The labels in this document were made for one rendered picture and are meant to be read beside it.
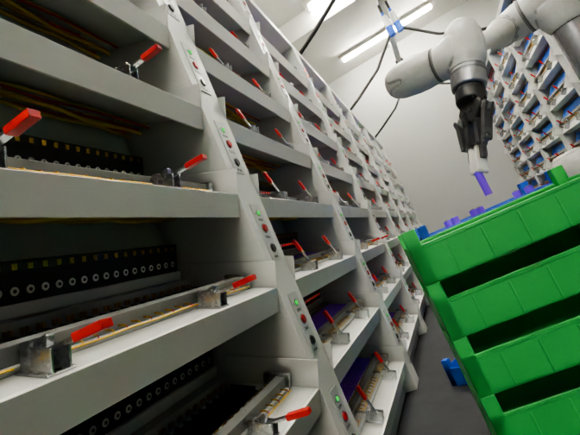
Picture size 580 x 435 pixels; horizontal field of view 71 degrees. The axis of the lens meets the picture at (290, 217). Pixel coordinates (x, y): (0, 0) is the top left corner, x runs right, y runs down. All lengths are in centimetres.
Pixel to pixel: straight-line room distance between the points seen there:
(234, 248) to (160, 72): 40
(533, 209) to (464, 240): 10
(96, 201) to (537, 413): 61
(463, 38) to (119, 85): 88
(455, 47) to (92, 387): 111
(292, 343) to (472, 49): 87
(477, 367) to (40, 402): 50
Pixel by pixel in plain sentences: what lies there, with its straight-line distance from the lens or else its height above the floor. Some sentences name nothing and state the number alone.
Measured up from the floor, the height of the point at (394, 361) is 11.
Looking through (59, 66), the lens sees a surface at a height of 84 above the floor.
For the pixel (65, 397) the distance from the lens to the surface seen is 41.
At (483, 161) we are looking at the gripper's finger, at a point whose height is 56.
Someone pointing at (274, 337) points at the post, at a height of 40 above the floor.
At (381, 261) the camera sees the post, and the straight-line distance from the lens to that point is 213.
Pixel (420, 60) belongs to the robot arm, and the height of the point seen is 90.
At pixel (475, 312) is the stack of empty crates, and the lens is 61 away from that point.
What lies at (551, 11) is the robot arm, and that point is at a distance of 173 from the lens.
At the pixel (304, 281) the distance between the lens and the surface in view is 91.
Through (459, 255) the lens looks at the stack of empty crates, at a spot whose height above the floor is 42.
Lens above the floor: 48
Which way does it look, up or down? 9 degrees up
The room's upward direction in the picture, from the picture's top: 24 degrees counter-clockwise
